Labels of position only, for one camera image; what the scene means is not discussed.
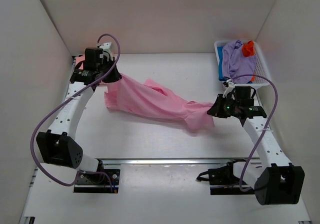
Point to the pink t-shirt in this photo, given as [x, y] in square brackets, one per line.
[152, 100]

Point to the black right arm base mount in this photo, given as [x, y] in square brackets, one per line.
[221, 179]

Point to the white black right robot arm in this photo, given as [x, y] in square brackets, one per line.
[276, 180]

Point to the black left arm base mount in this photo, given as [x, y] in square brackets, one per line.
[105, 181]

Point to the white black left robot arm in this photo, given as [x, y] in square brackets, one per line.
[57, 145]

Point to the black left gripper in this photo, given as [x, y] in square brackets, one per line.
[115, 75]

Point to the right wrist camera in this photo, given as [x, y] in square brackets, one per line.
[229, 87]

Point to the lavender t-shirt in basket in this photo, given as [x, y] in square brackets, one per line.
[241, 68]

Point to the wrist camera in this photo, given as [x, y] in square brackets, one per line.
[229, 87]
[107, 50]

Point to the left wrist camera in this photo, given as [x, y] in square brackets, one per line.
[107, 50]

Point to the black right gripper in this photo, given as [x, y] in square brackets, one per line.
[216, 110]

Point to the folded salmon t-shirt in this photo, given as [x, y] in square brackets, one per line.
[78, 61]

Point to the aluminium table edge rail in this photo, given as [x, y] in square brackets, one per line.
[169, 161]

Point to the orange garment in basket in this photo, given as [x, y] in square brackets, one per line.
[248, 49]

